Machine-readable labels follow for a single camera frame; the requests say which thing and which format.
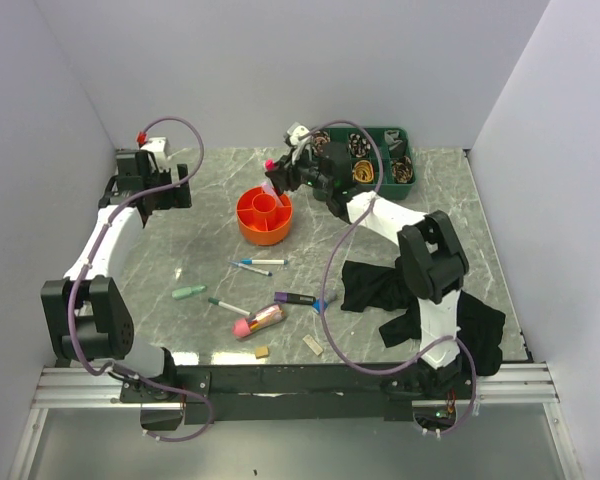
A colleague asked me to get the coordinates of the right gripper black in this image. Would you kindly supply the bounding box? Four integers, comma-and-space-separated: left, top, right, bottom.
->
265, 147, 332, 195

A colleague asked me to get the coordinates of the lilac highlighter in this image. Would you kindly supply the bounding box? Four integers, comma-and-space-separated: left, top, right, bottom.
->
261, 181, 284, 207

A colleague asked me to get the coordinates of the orange round organizer container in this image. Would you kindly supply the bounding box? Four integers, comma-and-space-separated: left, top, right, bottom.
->
236, 186, 293, 246

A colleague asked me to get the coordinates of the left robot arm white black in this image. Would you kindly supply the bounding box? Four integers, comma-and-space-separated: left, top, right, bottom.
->
41, 149, 192, 402

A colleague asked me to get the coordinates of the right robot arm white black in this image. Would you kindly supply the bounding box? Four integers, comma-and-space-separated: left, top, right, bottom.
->
265, 142, 469, 398

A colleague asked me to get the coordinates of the blue white pen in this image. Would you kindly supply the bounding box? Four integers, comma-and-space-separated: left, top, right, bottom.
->
240, 259, 289, 265

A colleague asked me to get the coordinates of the mint green correction tube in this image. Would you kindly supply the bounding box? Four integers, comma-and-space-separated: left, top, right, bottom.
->
171, 285, 207, 300

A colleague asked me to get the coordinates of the thin blue tipped pen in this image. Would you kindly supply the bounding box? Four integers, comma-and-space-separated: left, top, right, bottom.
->
229, 261, 273, 277

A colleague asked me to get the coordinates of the green cap white pen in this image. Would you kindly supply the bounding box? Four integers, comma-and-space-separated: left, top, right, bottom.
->
208, 297, 251, 317

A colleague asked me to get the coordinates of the green compartment tray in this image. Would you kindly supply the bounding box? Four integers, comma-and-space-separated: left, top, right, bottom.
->
311, 126, 416, 201

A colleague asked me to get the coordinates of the purple cap black highlighter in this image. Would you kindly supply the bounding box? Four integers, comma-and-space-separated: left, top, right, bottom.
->
274, 291, 316, 306

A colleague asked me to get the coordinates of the black cloth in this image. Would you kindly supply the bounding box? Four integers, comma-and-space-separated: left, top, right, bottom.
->
341, 261, 506, 376

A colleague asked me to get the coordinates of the clear pencil case pink cap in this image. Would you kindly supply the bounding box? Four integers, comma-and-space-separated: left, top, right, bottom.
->
232, 303, 287, 339

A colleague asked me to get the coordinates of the white eraser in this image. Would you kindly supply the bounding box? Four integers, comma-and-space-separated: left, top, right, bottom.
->
303, 334, 324, 356

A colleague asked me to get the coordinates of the small tan eraser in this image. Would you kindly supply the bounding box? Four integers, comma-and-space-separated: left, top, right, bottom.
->
255, 346, 269, 359

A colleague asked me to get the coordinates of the black base beam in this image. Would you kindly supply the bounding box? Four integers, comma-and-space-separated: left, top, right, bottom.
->
119, 363, 476, 426

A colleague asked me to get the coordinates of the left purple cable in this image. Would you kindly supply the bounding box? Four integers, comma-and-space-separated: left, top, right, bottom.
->
67, 116, 216, 444

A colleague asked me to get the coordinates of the purple cable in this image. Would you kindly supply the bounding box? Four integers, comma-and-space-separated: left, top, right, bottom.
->
299, 119, 479, 436
67, 116, 216, 444

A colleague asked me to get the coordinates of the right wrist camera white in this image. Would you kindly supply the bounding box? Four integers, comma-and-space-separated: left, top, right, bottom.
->
284, 122, 310, 148

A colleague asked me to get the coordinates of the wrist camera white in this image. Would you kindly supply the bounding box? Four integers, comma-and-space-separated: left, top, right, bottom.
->
136, 132, 171, 168
284, 122, 310, 148

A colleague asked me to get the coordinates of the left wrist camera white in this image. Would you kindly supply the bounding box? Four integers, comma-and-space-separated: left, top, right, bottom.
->
136, 132, 171, 168

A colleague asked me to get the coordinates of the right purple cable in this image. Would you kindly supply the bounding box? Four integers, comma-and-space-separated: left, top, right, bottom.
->
299, 119, 479, 436

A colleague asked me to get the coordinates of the aluminium rail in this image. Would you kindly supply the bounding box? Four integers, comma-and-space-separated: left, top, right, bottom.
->
30, 364, 559, 409

